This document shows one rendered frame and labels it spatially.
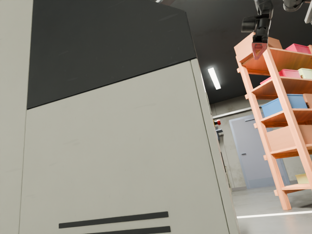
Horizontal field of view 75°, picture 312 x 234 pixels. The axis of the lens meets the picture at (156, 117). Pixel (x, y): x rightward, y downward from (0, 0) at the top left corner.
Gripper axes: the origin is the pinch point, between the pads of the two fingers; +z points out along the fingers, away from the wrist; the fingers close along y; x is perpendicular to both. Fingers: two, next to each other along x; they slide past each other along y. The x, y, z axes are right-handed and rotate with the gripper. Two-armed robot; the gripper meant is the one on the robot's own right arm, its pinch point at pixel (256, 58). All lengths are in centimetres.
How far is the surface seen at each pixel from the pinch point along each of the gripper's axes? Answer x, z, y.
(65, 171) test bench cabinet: -37, 66, 57
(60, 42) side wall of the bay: -57, 27, 58
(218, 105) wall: -151, -137, -598
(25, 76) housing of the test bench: -67, 41, 59
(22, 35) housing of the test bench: -78, 25, 60
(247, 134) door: -44, -54, -596
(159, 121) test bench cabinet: -14, 46, 53
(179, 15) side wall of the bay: -17, 15, 52
